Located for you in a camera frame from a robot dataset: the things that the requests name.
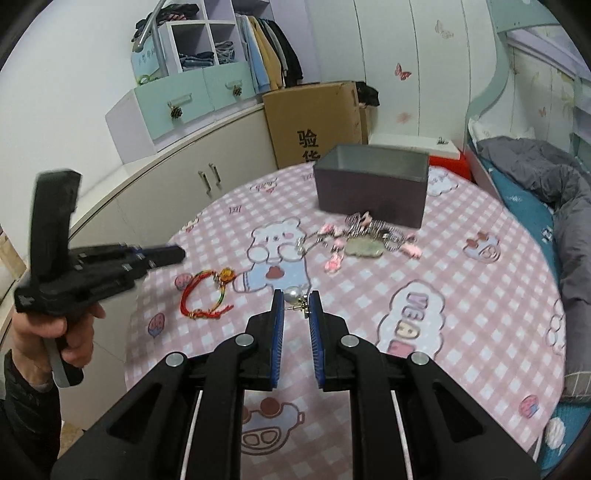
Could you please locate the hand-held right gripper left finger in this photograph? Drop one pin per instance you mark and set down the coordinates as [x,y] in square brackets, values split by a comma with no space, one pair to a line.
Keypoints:
[278,323]

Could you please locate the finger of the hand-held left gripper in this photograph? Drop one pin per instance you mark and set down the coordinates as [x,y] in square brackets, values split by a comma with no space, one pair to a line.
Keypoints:
[108,272]
[166,255]

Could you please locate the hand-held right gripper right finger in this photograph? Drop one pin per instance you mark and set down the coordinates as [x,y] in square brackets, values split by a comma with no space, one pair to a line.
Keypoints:
[316,332]

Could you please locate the pearl earring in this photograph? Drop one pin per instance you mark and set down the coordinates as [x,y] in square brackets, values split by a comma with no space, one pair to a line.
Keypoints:
[292,297]

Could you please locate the grey metal box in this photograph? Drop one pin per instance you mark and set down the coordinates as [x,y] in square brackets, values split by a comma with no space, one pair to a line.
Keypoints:
[369,194]

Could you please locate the person's left hand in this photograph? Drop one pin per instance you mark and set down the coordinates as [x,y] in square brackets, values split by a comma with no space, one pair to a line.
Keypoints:
[78,334]

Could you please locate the pink rabbit charm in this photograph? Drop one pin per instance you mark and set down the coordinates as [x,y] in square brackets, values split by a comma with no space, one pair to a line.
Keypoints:
[334,264]

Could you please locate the white low cabinet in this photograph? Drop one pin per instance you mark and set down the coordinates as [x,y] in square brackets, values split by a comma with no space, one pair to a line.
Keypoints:
[175,184]

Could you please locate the small pink charm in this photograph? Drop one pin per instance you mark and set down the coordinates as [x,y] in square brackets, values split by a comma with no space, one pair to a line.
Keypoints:
[330,229]

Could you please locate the pink bow hair clip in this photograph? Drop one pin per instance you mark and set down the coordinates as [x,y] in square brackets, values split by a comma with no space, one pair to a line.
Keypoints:
[411,250]

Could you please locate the pink checked bear tablecloth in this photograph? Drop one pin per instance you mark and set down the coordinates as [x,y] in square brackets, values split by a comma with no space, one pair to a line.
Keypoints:
[443,277]

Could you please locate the mint drawer unit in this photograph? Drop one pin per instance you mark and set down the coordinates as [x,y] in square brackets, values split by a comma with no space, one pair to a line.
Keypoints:
[157,108]

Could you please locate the brown cardboard box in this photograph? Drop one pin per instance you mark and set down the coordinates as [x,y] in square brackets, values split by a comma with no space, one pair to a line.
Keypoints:
[314,120]

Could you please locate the folded jeans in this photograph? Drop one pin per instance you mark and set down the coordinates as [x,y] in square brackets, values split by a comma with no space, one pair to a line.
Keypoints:
[203,57]

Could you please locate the row of hanging clothes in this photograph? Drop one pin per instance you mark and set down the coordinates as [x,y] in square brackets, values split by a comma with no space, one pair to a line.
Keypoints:
[265,50]

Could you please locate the dark folded clothes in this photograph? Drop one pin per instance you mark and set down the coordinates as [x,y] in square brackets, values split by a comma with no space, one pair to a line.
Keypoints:
[171,14]

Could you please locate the white cubby shelf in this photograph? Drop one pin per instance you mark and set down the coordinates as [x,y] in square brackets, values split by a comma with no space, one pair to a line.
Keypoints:
[217,18]

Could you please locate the blue bedsheet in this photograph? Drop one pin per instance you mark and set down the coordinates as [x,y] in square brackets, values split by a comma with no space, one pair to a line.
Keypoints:
[521,203]

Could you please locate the black bag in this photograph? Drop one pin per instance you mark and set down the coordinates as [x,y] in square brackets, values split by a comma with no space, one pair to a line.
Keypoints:
[368,94]

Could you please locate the pink butterfly sticker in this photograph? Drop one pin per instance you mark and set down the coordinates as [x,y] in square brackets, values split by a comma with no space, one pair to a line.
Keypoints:
[402,71]

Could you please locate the grey quilt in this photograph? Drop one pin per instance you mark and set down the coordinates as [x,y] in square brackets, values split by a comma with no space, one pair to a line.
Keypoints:
[549,184]

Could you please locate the white wardrobe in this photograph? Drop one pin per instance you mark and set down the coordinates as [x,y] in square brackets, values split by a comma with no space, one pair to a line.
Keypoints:
[392,37]

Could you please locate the pale butterfly sticker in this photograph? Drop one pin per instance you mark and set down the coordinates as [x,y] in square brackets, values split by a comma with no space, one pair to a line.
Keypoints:
[443,28]

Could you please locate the metal rail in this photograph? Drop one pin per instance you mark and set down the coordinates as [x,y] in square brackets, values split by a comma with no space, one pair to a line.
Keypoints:
[150,25]

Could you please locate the mint bed frame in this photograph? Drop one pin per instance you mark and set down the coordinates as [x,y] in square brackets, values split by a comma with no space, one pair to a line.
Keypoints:
[503,69]

